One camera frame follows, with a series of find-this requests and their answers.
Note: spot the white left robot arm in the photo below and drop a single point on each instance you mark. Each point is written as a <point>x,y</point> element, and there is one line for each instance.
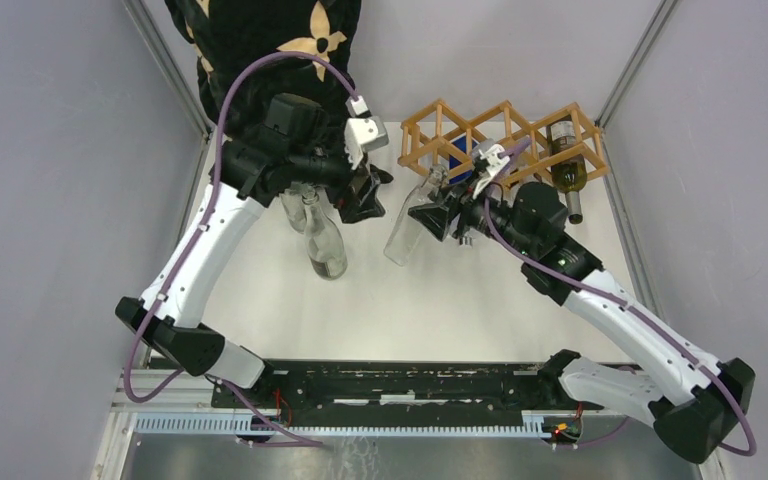
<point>255,169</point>

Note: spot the wooden lattice wine rack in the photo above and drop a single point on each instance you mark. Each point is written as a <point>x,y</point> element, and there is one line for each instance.
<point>437,133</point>

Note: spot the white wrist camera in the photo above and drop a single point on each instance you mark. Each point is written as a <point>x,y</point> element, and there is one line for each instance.
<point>362,136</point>
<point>490,159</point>

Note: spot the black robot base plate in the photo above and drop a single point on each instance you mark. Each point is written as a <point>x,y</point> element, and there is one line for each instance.
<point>367,394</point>

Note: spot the white slotted cable duct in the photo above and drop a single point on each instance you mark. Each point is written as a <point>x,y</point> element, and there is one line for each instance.
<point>247,425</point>

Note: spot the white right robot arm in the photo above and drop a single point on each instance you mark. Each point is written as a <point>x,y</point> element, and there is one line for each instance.
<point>694,402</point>

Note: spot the green wine bottle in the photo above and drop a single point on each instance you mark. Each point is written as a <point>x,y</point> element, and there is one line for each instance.
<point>569,176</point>
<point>360,187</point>

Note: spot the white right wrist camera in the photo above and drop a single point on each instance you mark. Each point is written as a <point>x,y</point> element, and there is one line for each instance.
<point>490,159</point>

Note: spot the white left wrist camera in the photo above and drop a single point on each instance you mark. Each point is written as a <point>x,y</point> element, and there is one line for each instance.
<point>362,136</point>

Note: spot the clear bottle with dark label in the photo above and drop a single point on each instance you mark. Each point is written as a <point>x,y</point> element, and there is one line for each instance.
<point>292,202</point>

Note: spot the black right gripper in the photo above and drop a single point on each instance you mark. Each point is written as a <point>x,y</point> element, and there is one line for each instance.
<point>435,217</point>

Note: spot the black floral plush blanket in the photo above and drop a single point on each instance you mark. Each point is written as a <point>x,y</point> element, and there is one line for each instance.
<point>249,51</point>

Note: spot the clear bottle with black label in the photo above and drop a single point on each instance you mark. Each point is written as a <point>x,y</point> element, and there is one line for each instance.
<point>324,242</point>

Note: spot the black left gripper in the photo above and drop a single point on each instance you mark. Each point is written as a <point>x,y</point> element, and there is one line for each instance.
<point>368,205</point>

